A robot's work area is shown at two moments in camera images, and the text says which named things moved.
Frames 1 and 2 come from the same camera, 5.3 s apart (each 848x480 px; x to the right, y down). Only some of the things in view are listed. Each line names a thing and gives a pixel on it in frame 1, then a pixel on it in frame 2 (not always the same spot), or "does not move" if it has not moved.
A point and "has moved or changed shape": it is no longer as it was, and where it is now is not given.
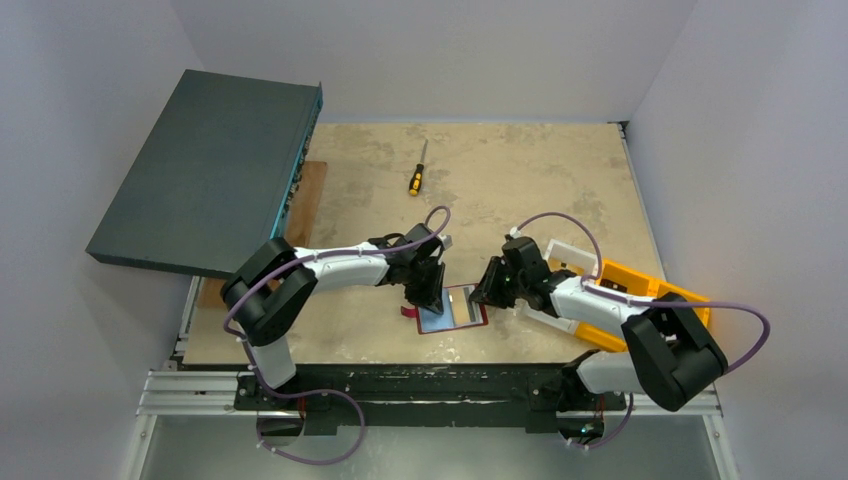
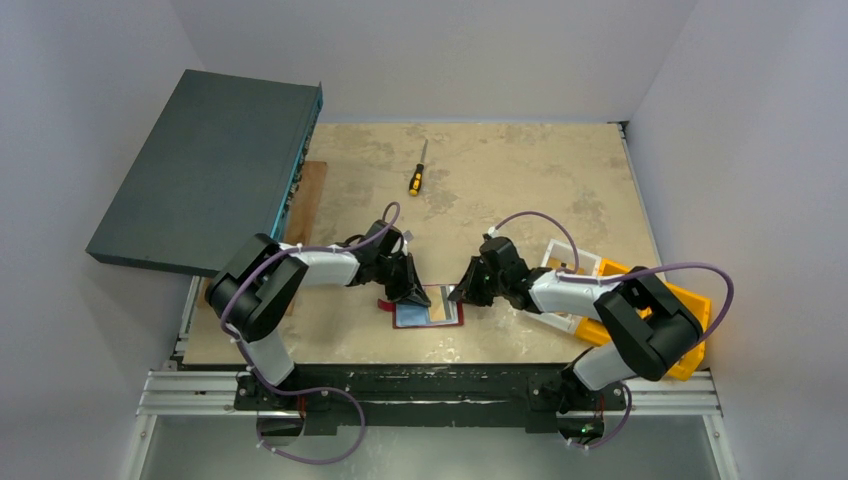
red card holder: (458, 311) has moved or changed shape
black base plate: (323, 394) does not move
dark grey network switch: (214, 176) does not move
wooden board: (298, 231) does not move
